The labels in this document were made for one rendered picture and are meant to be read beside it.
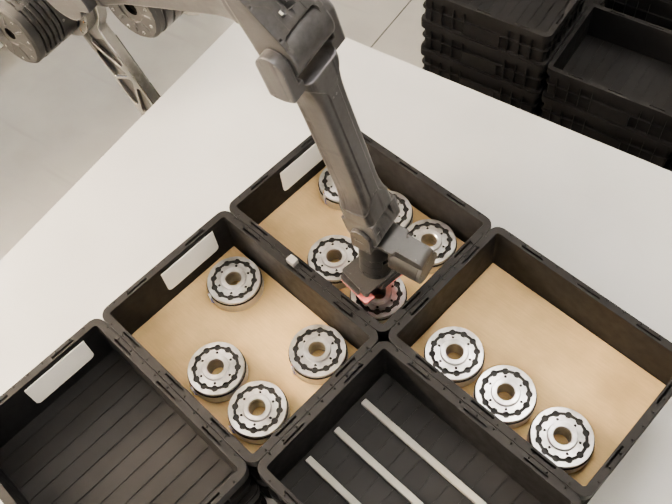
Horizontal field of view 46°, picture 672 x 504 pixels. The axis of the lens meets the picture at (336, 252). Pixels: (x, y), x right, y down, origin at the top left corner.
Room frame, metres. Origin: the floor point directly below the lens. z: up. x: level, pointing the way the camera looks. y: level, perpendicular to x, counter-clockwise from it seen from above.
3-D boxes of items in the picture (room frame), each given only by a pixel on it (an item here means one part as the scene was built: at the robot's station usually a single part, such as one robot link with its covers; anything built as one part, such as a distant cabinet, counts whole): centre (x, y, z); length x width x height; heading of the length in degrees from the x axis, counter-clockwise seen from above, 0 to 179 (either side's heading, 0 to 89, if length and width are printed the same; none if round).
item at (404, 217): (0.87, -0.11, 0.86); 0.10 x 0.10 x 0.01
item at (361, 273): (0.70, -0.06, 0.98); 0.10 x 0.07 x 0.07; 124
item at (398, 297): (0.70, -0.06, 0.86); 0.10 x 0.10 x 0.01
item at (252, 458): (0.64, 0.19, 0.92); 0.40 x 0.30 x 0.02; 39
